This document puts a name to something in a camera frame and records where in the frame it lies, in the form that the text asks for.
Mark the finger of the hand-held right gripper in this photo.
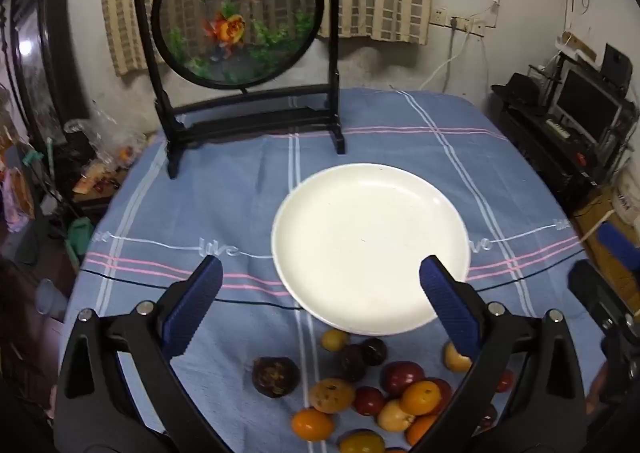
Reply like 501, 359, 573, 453
597, 221, 640, 279
567, 259, 640, 401

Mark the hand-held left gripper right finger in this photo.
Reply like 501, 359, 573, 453
412, 255, 587, 453

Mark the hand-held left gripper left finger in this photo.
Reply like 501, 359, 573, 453
52, 255, 232, 453

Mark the pale yellow plum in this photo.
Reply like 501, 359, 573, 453
444, 341, 473, 374
377, 399, 416, 433

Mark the dark purple plum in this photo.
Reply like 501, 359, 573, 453
360, 337, 388, 367
339, 344, 368, 383

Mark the yellow tangerine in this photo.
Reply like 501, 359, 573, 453
400, 380, 442, 416

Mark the white plate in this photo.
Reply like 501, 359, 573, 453
271, 163, 472, 338

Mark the dark purple mangosteen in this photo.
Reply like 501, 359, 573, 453
251, 356, 301, 399

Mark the large orange tangerine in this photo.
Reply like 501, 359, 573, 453
405, 414, 440, 447

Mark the spotted tan plum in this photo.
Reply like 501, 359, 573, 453
308, 378, 356, 415

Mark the yellow-green tangerine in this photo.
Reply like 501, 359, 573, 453
339, 429, 387, 453

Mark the small orange tangerine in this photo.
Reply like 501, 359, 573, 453
291, 408, 335, 443

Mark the person's right hand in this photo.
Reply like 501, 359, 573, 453
586, 373, 609, 416

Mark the large cardboard box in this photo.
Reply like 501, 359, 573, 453
572, 188, 640, 294

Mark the white bucket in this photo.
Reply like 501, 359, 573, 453
616, 168, 640, 226

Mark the blue striped tablecloth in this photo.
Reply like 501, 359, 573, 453
62, 88, 616, 453

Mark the black computer desk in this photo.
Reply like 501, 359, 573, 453
492, 83, 640, 214

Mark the small yellow plum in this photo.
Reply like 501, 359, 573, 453
320, 329, 349, 353

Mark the green plastic container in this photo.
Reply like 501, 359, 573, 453
67, 217, 93, 259

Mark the computer monitor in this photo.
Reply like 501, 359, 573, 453
555, 68, 625, 144

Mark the black speaker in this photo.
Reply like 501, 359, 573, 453
600, 44, 632, 84

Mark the black hat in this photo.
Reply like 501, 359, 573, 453
491, 73, 543, 106

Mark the clear plastic bag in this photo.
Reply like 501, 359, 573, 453
64, 100, 148, 168

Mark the lilac cloth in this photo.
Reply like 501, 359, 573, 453
2, 168, 36, 234

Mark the small cardboard box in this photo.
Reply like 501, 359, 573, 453
560, 30, 598, 61

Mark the round goldfish table screen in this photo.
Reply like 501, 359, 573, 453
130, 0, 347, 180

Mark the dark framed painting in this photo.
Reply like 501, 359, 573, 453
9, 0, 88, 144

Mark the white power cable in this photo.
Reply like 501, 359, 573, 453
417, 30, 463, 88

